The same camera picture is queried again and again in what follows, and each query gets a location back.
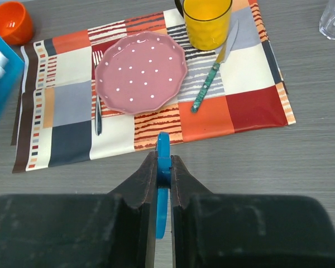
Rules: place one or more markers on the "orange bowl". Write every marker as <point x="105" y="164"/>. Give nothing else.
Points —
<point x="16" y="26"/>

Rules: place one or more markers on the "blue hand brush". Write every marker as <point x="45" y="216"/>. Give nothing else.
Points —
<point x="164" y="164"/>

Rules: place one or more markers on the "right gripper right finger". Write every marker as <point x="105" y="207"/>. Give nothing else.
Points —
<point x="246" y="230"/>

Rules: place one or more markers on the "silver fork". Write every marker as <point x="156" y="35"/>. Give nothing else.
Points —
<point x="97" y="56"/>

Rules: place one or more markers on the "blue dustpan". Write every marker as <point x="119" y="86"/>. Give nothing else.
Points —
<point x="13" y="70"/>

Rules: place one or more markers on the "clear plastic cup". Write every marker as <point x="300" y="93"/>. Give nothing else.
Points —
<point x="327" y="21"/>

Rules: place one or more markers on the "yellow enamel mug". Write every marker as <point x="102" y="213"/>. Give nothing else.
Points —
<point x="206" y="21"/>

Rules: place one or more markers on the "pink dotted plate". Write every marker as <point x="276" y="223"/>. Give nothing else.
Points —
<point x="140" y="73"/>

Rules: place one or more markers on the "knife with teal handle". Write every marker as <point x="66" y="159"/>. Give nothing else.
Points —
<point x="222" y="57"/>

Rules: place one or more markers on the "colourful patchwork placemat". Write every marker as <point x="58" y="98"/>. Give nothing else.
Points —
<point x="55" y="116"/>

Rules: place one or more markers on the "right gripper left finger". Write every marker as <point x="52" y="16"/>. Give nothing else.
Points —
<point x="115" y="229"/>

